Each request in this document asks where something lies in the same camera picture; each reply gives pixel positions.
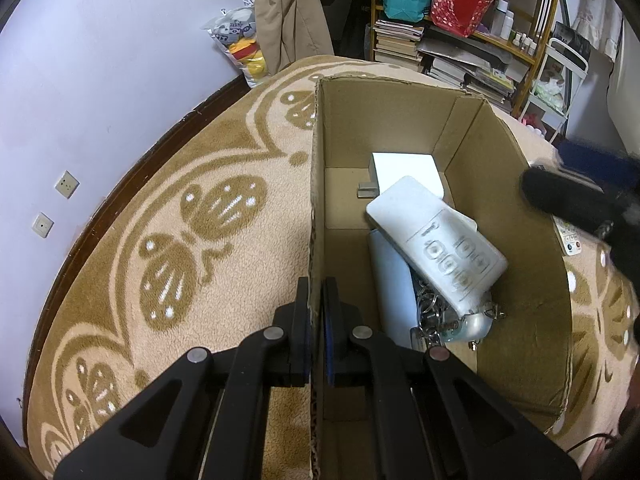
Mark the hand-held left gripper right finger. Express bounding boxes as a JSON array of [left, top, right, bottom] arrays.
[[322, 277, 581, 480]]

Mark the white box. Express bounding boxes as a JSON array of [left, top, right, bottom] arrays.
[[369, 152, 447, 200]]

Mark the wooden bookshelf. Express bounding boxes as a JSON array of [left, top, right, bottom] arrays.
[[369, 0, 564, 117]]

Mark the short stack of books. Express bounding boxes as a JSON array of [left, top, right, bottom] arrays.
[[371, 19, 427, 67]]

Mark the beige coat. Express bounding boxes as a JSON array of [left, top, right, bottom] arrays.
[[249, 0, 334, 74]]

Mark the white remote control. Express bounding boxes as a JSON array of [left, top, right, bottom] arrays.
[[551, 214, 584, 257]]

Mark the small silver device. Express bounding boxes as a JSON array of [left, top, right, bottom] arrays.
[[439, 302, 503, 347]]

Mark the grey flat folder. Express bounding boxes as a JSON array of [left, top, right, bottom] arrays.
[[416, 26, 512, 69]]

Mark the black cable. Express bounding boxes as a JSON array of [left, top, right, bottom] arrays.
[[564, 431, 619, 455]]

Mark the white wall socket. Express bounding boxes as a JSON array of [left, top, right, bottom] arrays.
[[54, 169, 81, 200], [32, 212, 55, 239]]

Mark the bag of plush toys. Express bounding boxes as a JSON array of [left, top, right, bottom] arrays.
[[201, 4, 269, 87]]

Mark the brown cardboard box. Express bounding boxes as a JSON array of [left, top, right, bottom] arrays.
[[307, 74, 574, 480]]

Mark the metal key ring chain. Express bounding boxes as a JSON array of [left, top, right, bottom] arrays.
[[410, 284, 453, 348]]

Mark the red patterned gift bag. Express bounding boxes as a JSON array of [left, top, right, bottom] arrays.
[[429, 0, 499, 39]]

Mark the row of small bottles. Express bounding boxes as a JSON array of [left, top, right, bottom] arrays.
[[511, 31, 539, 57]]

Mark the white embossed button device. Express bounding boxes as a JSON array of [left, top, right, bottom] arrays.
[[365, 175, 509, 313]]

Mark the wide stack of books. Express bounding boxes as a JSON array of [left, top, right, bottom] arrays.
[[429, 55, 517, 107]]

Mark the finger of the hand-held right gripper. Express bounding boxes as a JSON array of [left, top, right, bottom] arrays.
[[559, 139, 640, 196], [521, 167, 618, 236]]

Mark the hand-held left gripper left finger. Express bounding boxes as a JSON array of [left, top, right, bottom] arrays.
[[54, 277, 310, 480]]

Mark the white trolley cart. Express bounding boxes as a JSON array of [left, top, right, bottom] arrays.
[[519, 37, 592, 142]]

